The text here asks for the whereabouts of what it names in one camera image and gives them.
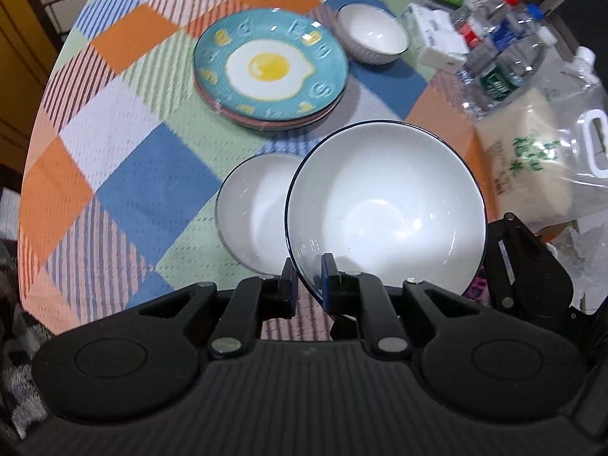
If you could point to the blue fried egg plate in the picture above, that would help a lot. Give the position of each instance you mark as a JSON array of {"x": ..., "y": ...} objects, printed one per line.
[{"x": 270, "y": 63}]

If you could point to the yellow wooden chair back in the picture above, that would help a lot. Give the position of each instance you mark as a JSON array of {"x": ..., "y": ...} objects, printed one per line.
[{"x": 29, "y": 47}]

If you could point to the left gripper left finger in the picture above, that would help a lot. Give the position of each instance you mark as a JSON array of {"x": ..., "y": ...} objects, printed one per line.
[{"x": 254, "y": 301}]

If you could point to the white ribbed bowl far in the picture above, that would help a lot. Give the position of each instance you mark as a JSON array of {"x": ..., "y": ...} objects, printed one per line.
[{"x": 370, "y": 34}]

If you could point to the white bowl black rim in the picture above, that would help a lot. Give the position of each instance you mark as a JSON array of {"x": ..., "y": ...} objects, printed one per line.
[{"x": 388, "y": 199}]

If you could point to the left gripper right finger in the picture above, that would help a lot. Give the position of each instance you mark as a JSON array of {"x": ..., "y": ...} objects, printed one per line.
[{"x": 362, "y": 311}]

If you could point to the colourful patchwork tablecloth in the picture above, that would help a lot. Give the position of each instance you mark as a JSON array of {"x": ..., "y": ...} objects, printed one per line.
[{"x": 125, "y": 159}]

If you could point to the white bowl on table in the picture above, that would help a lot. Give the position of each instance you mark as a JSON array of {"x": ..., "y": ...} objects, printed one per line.
[{"x": 249, "y": 211}]

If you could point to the clear bottle blue cap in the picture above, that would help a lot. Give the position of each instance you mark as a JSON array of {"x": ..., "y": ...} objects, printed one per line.
[{"x": 495, "y": 76}]

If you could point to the clear bottle red cap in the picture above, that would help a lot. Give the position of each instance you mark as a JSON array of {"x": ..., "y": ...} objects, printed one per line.
[{"x": 486, "y": 21}]

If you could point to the pink bunny carrot plate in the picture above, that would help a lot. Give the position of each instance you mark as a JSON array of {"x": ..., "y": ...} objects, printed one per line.
[{"x": 266, "y": 125}]

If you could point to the clear rice bag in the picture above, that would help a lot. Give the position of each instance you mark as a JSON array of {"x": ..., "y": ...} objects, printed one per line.
[{"x": 542, "y": 150}]

